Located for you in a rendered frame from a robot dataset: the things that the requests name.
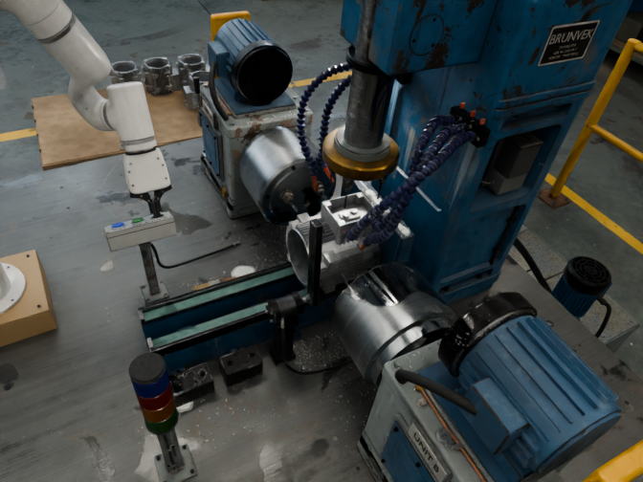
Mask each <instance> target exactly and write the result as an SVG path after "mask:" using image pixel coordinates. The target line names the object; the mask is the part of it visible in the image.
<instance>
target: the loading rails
mask: <svg viewBox="0 0 643 482"><path fill-rule="evenodd" d="M346 287H347V286H346V285H345V284H344V282H342V283H339V284H336V288H335V291H333V292H330V293H327V294H325V293H324V291H323V290H322V291H320V297H319V306H316V307H313V308H312V307H311V306H310V304H309V303H308V304H305V305H304V308H305V310H304V313H303V314H302V315H299V316H298V318H299V326H296V327H295V333H294V340H299V339H301V332H300V330H299V328H301V327H304V326H307V325H310V324H312V323H315V322H318V321H321V320H323V319H326V318H330V314H331V311H332V308H333V306H334V304H335V303H334V301H335V300H336V299H337V298H338V297H339V295H340V294H341V293H342V292H343V290H344V289H345V288H346ZM294 291H297V292H299V293H300V295H301V297H303V296H306V295H307V291H306V288H303V287H302V285H300V283H299V280H298V279H297V276H296V273H294V270H293V266H292V263H291V262H286V263H283V264H279V265H276V266H274V267H271V268H267V269H264V270H261V271H258V272H254V273H251V274H246V275H242V276H240V277H237V278H234V279H230V280H227V281H224V282H221V283H217V284H214V285H211V286H209V287H206V288H202V289H199V290H196V291H193V292H189V293H186V294H183V295H180V296H175V297H172V298H169V299H165V300H162V301H159V302H156V303H152V304H149V305H146V306H144V307H140V308H137V310H138V314H139V318H140V321H141V325H142V328H143V331H144V338H145V341H146V344H147V347H148V349H149V351H150V353H156V354H159V355H160V356H162V357H163V358H164V360H165V362H166V369H167V373H168V376H169V375H172V374H175V373H177V372H180V371H183V370H186V369H189V368H192V367H193V366H196V365H198V364H201V363H204V362H210V361H213V360H215V359H218V358H220V357H222V356H225V355H227V354H230V353H232V352H235V351H238V350H240V349H243V348H246V347H248V346H251V345H254V344H258V343H261V342H263V341H265V340H270V339H272V338H273V334H274V326H273V324H272V322H270V319H269V317H268V314H265V311H266V306H265V303H266V300H268V299H271V298H278V297H281V296H286V295H288V294H289V293H291V292H294Z"/></svg>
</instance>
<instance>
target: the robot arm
mask: <svg viewBox="0 0 643 482"><path fill-rule="evenodd" d="M0 11H7V12H10V13H11V14H13V15H14V16H15V17H16V18H17V20H18V21H19V22H20V23H21V24H22V25H23V26H24V27H25V28H26V29H27V30H28V31H29V32H30V33H31V34H32V35H33V37H34V38H35V39H36V40H37V41H38V42H39V43H40V44H41V45H42V46H43V47H44V48H45V49H46V50H47V51H48V52H49V53H50V54H51V55H52V56H53V57H54V58H55V60H56V61H57V62H58V63H59V64H60V65H61V66H62V67H63V68H64V69H65V70H66V71H67V72H68V73H69V74H70V76H71V78H70V82H69V88H68V95H69V99H70V101H71V103H72V105H73V106H74V108H75V109H76V110H77V111H78V113H79V114H80V115H81V116H82V117H83V118H84V119H85V120H86V121H87V122H88V123H89V124H91V125H92V126H93V127H95V128H96V129H98V130H100V131H117V132H118V134H119V138H120V142H122V143H120V149H123V150H125V151H126V152H125V154H123V165H124V172H125V177H126V181H127V184H128V187H129V196H130V198H141V199H143V200H145V201H146V202H147V204H148V208H149V211H150V214H152V213H153V215H154V217H157V215H158V216H161V213H160V211H162V207H161V203H160V200H161V197H162V196H163V194H164V193H165V192H167V191H169V190H171V189H172V186H171V184H170V180H169V176H168V172H167V169H166V163H165V160H164V157H163V155H162V152H161V150H160V148H156V147H155V146H156V145H157V142H156V138H155V134H154V130H153V125H152V121H151V117H150V114H149V109H148V105H147V101H146V97H145V93H144V86H143V84H142V83H141V82H139V81H130V82H123V83H117V84H112V85H109V86H108V87H107V88H106V91H107V95H108V98H109V99H104V98H103V97H102V96H101V95H100V94H99V93H98V92H97V90H96V89H95V88H94V85H96V84H98V83H100V82H102V81H103V80H105V79H106V78H107V77H108V76H109V74H110V72H111V64H110V61H109V59H108V57H107V55H106V54H105V52H104V51H103V49H102V48H101V47H100V45H99V44H98V43H97V42H96V41H95V39H94V38H93V37H92V36H91V34H89V33H88V32H87V30H86V29H85V28H84V26H83V25H82V24H81V23H80V21H79V20H78V19H77V17H76V16H75V15H74V14H73V13H72V11H71V10H70V9H69V8H68V6H67V5H66V4H65V3H64V1H63V0H0ZM149 191H154V199H153V201H152V199H151V198H150V196H149V194H148V192H149ZM25 290H26V280H25V277H24V275H23V274H22V273H21V271H19V270H18V269H17V268H15V267H14V266H12V265H9V264H4V263H1V262H0V315H2V314H4V313H6V312H7V311H8V310H9V309H11V308H12V307H13V306H14V305H15V304H16V303H17V302H18V301H19V300H20V299H21V297H22V296H23V295H24V293H25Z"/></svg>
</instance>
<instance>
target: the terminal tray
mask: <svg viewBox="0 0 643 482"><path fill-rule="evenodd" d="M359 194H361V195H362V196H359ZM344 199H345V196H343V197H339V198H335V199H331V200H328V201H324V202H321V217H323V218H324V220H326V222H327V223H328V224H329V227H330V226H331V229H332V231H334V235H335V234H336V238H335V241H336V243H337V245H339V246H341V245H342V243H344V245H345V243H346V242H347V243H348V244H349V243H350V241H349V240H347V239H346V238H345V236H344V234H343V231H344V230H351V229H352V228H353V226H354V225H355V224H356V223H357V222H358V221H360V219H361V218H363V216H364V215H366V214H367V213H368V212H369V211H370V210H371V209H372V208H374V206H373V205H372V204H371V203H370V202H369V201H368V200H367V198H366V197H365V195H364V194H363V193H362V191H361V192H358V193H354V194H350V195H347V201H346V207H345V208H344ZM326 203H329V205H327V204H326ZM340 221H344V222H343V223H340ZM375 232H376V230H373V229H372V227H371V225H369V226H368V227H367V228H366V229H365V230H363V231H362V233H361V234H360V235H359V236H358V238H357V239H356V241H358V240H359V238H360V239H361V240H362V239H363V237H364V238H366V236H367V235H368V234H371V233H375Z"/></svg>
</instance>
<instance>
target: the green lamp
mask: <svg viewBox="0 0 643 482"><path fill-rule="evenodd" d="M144 420H145V423H146V425H147V427H148V428H149V429H150V430H152V431H154V432H165V431H167V430H169V429H171V428H172V427H173V426H174V424H175V423H176V420H177V409H176V406H175V408H174V411H173V413H172V414H171V415H170V416H169V417H168V418H167V419H166V420H164V421H162V422H159V423H153V422H149V421H147V420H146V418H144Z"/></svg>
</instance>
